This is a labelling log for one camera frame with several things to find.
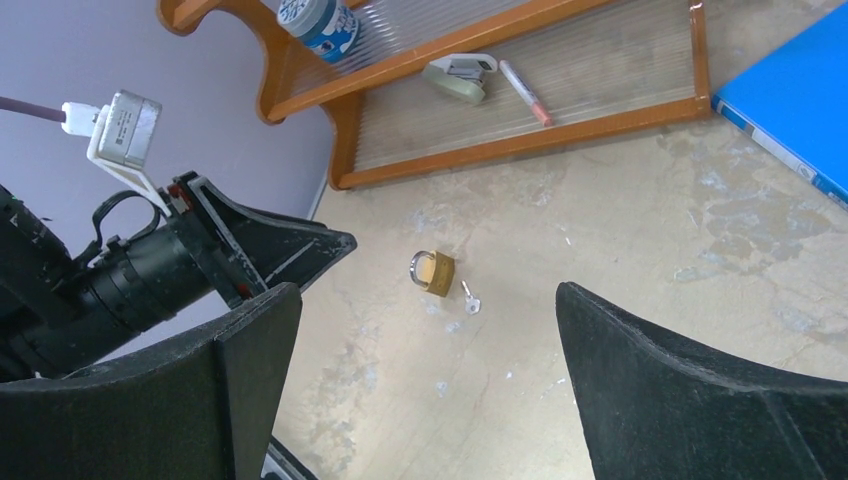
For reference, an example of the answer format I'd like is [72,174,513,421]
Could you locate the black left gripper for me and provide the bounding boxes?
[165,171,357,309]

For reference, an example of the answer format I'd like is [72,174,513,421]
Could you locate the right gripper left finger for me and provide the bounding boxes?
[1,284,302,479]

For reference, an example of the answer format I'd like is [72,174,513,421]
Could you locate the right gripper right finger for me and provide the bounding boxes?
[555,282,847,479]

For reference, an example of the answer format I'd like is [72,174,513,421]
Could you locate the large brass padlock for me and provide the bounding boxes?
[409,250,456,298]

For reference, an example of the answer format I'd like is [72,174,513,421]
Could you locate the silver padlock key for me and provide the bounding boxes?
[461,280,481,315]

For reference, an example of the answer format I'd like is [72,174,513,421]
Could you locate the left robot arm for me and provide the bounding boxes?
[1,172,357,382]

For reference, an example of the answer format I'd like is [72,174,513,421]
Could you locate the blue white jar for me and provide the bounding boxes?
[277,0,361,64]

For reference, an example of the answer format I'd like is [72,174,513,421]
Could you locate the white stapler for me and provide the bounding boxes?
[421,53,498,105]

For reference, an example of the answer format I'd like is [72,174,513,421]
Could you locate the orange tipped pen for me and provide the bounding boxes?
[499,60,554,127]

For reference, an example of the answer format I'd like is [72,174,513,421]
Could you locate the blue folder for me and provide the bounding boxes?
[711,4,847,208]

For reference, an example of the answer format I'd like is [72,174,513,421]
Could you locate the wooden tiered rack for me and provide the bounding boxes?
[157,1,710,190]

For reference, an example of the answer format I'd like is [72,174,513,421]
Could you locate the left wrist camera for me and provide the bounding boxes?
[86,90,171,217]

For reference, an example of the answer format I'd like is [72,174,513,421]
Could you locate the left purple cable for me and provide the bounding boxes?
[0,96,102,138]

